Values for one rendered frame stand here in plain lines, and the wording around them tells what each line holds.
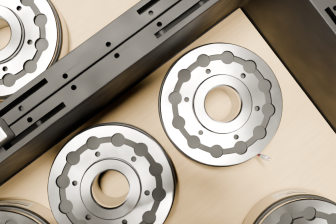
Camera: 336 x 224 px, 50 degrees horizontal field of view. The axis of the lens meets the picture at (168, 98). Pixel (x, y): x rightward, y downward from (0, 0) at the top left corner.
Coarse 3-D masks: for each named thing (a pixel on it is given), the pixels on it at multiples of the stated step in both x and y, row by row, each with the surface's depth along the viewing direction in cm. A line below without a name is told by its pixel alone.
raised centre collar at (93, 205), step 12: (96, 168) 28; (108, 168) 28; (120, 168) 28; (132, 168) 28; (84, 180) 28; (132, 180) 28; (84, 192) 28; (132, 192) 28; (84, 204) 28; (96, 204) 28; (120, 204) 28; (132, 204) 28; (96, 216) 28; (108, 216) 28; (120, 216) 28
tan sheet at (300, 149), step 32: (224, 32) 33; (256, 32) 33; (128, 96) 32; (224, 96) 33; (288, 96) 33; (160, 128) 32; (288, 128) 33; (320, 128) 33; (192, 160) 32; (256, 160) 32; (288, 160) 32; (320, 160) 33; (0, 192) 31; (32, 192) 32; (192, 192) 32; (224, 192) 32; (256, 192) 32; (320, 192) 32
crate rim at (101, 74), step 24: (192, 0) 23; (216, 0) 23; (312, 0) 23; (168, 24) 24; (120, 48) 22; (144, 48) 22; (96, 72) 22; (120, 72) 22; (72, 96) 22; (24, 120) 22; (48, 120) 22; (24, 144) 22
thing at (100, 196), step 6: (96, 180) 30; (96, 186) 30; (96, 192) 30; (102, 192) 31; (126, 192) 32; (96, 198) 29; (102, 198) 30; (108, 198) 31; (114, 198) 31; (120, 198) 31; (108, 204) 29; (114, 204) 29
